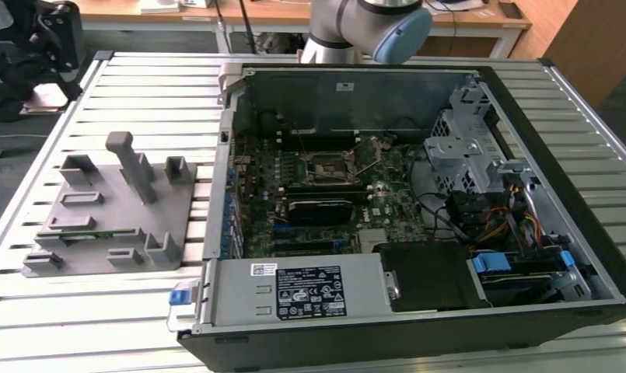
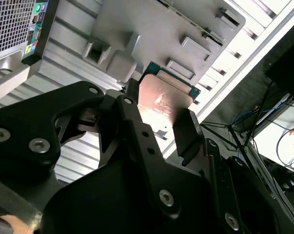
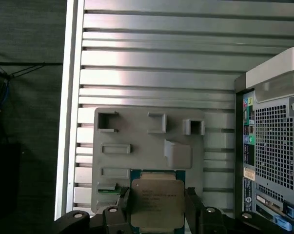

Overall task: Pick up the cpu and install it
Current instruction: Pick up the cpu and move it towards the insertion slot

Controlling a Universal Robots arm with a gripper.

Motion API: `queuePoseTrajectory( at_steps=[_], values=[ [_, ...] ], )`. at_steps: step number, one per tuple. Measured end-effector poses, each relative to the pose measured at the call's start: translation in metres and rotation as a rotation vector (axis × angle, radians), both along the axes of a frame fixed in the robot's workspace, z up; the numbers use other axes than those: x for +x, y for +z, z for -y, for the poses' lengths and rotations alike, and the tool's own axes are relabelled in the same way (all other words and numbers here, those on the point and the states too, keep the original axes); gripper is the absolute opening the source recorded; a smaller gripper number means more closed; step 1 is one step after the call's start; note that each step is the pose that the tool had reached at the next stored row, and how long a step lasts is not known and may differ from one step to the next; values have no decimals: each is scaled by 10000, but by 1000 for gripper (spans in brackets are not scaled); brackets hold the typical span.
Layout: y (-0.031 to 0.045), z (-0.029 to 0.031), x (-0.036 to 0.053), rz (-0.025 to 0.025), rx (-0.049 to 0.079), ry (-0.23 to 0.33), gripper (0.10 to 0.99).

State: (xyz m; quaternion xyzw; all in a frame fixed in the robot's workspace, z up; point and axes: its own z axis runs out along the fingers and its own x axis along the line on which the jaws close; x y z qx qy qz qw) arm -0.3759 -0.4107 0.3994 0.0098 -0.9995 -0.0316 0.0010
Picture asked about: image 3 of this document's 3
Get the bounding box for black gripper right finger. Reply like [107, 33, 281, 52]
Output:
[183, 186, 262, 234]

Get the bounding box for green RAM stick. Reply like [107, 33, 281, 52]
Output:
[97, 187, 121, 196]

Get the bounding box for black PC case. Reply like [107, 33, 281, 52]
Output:
[234, 45, 294, 234]

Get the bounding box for blue case latch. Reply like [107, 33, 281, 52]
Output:
[274, 201, 294, 234]

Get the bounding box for silver CPU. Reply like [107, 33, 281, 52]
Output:
[129, 169, 187, 234]

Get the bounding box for grey parts rack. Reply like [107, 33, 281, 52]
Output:
[90, 107, 206, 221]

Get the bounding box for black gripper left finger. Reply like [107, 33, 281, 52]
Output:
[54, 187, 132, 234]

